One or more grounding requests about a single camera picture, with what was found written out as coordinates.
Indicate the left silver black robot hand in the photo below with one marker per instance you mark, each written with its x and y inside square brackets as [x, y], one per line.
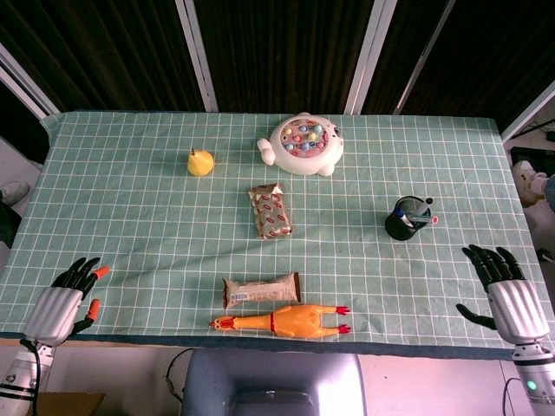
[54, 312]

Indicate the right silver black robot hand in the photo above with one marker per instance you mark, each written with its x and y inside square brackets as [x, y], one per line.
[518, 307]

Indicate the white marker with blue cap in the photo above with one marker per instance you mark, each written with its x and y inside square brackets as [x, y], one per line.
[406, 219]

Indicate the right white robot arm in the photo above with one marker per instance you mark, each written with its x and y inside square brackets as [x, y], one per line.
[535, 372]

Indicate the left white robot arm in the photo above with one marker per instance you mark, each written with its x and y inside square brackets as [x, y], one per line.
[19, 372]

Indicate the red object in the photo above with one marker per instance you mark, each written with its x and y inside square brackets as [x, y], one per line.
[434, 220]

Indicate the grey marker pen black cap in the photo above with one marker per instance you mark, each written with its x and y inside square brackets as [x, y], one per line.
[421, 209]

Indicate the black mesh pen holder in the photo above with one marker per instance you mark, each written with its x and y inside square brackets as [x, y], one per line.
[399, 229]

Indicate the brown cardboard box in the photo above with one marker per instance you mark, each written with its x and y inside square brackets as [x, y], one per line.
[69, 405]

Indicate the grey white shoe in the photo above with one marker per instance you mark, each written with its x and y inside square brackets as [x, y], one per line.
[15, 190]

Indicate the white sneaker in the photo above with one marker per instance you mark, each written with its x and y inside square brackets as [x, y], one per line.
[529, 180]

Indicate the green white checked tablecloth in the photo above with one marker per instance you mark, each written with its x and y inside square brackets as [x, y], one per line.
[130, 208]

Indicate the brown beige snack bar wrapper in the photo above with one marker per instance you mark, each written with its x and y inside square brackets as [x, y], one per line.
[260, 292]

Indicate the yellow plastic pear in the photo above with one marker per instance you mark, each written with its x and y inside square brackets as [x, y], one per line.
[200, 164]

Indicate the yellow rubber chicken toy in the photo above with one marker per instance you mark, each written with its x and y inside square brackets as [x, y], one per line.
[295, 321]

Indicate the grey blue robot torso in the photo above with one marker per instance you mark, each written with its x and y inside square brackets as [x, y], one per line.
[273, 381]

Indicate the gold red snack package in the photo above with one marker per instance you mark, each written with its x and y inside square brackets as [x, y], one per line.
[269, 212]

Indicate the white round fishing game toy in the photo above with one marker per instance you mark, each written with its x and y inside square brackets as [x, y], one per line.
[303, 147]

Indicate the dark pleated curtain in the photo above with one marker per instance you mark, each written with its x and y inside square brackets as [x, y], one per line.
[282, 47]

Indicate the white frame post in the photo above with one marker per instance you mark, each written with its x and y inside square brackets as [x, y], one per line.
[368, 60]
[26, 82]
[197, 56]
[529, 112]

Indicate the thin grey frame post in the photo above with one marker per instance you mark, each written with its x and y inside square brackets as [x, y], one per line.
[422, 58]

